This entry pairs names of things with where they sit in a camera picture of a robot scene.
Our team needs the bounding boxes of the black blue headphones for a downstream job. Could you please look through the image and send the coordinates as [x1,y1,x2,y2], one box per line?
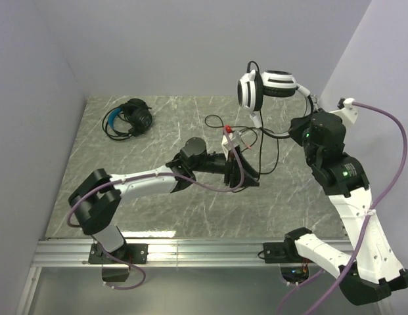
[102,98,153,141]

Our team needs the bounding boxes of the white headphones black cable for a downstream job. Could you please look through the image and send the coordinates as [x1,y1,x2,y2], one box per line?
[204,60,292,180]

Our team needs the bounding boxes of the black headphone cable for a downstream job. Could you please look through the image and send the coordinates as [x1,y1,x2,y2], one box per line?
[102,108,141,142]

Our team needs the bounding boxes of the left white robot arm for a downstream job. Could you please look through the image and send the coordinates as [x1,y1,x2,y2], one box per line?
[68,137,259,261]

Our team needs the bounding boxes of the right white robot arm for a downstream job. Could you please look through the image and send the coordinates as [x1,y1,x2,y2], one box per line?
[284,112,408,306]

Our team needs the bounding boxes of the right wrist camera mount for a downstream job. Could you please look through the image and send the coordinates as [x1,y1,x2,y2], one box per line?
[329,98,358,128]

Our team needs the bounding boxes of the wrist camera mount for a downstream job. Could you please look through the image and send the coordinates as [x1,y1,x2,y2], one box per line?
[329,98,358,128]
[221,125,242,161]

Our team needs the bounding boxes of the aluminium right side rail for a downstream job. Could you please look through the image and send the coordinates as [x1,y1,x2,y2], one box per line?
[307,96,325,114]

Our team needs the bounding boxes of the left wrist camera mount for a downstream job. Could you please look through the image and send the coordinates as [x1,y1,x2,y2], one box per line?
[221,125,242,161]

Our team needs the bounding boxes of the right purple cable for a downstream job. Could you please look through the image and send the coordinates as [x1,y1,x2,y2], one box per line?
[276,101,408,315]

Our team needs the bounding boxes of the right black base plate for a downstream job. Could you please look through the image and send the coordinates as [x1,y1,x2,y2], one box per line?
[258,241,312,264]

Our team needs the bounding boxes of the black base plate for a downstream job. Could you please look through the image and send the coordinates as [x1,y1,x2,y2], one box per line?
[258,241,312,264]
[88,243,148,264]

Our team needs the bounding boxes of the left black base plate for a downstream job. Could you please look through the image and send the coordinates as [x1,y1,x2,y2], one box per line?
[88,243,148,264]

